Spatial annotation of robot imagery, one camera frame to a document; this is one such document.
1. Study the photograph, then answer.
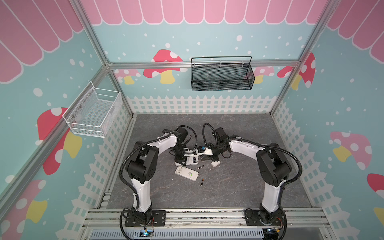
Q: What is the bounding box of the black mesh wall basket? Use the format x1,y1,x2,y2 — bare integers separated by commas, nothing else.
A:
191,56,256,92

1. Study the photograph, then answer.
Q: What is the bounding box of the white mesh wall basket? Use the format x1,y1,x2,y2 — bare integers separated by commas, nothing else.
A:
63,82,123,138

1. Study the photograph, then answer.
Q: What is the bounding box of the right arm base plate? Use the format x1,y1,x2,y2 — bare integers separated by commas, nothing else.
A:
244,209,285,226

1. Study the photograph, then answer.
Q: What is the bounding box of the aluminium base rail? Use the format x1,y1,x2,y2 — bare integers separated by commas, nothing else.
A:
78,208,337,240

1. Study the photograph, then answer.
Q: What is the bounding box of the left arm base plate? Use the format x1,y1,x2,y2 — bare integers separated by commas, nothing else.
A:
123,210,167,227

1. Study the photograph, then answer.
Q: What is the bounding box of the white remote control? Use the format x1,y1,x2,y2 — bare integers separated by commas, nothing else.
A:
186,156,199,166
175,166,199,182

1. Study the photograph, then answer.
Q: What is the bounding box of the white battery cover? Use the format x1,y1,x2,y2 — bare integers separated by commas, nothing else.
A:
211,161,221,168

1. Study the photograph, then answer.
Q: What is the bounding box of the white slotted cable duct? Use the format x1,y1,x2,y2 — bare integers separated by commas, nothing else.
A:
89,229,265,240

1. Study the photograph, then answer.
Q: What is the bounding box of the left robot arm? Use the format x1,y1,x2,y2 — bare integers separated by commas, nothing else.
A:
119,125,199,226

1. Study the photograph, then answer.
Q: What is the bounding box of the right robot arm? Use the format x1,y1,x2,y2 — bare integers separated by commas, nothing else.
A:
199,123,303,226

